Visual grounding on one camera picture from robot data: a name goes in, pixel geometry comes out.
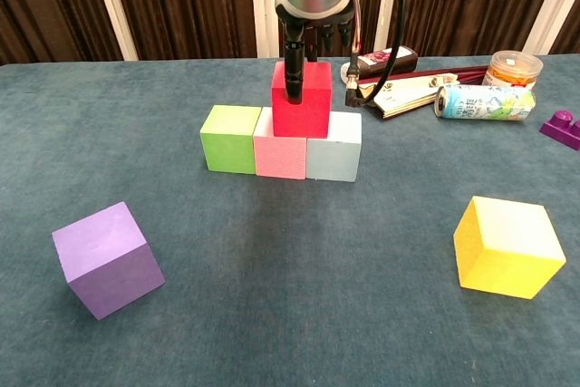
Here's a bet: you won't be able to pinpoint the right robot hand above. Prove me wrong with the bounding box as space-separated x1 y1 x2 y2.
275 4 355 106

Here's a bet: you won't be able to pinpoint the red foam cube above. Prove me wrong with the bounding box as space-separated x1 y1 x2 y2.
270 60 334 138

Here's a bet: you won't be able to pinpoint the light blue foam cube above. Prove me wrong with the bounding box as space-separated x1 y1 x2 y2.
305 111 363 183

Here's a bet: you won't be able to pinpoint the green foam cube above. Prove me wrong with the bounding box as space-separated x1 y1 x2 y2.
198 104 263 175

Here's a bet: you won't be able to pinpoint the dark juice bottle white cap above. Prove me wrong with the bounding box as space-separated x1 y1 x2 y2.
340 45 420 86

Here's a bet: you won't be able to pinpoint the pink foam cube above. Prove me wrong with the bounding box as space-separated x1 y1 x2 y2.
253 108 309 180

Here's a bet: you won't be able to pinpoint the dark red folding fan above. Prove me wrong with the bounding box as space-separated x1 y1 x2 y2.
350 65 493 121

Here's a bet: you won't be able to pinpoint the printed light blue drink can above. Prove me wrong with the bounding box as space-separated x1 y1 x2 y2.
433 83 537 124

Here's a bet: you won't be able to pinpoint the teal table cloth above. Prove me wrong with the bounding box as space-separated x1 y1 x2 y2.
0 53 580 387

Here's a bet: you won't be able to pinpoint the clear jar orange contents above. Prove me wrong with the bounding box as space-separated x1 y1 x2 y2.
481 50 545 92

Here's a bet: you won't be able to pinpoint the purple foam cube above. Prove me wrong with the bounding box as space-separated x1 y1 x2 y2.
51 200 166 322

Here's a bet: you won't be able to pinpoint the purple toy brick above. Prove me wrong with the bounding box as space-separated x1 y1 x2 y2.
538 109 580 151

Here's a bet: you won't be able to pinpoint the yellow foam cube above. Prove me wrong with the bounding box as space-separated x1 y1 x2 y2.
452 195 567 301

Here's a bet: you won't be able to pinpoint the white frame post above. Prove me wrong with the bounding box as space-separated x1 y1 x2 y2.
86 0 140 62
372 0 403 55
248 0 280 59
523 0 580 55

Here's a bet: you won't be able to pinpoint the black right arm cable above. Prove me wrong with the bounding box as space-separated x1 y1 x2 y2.
343 0 407 107

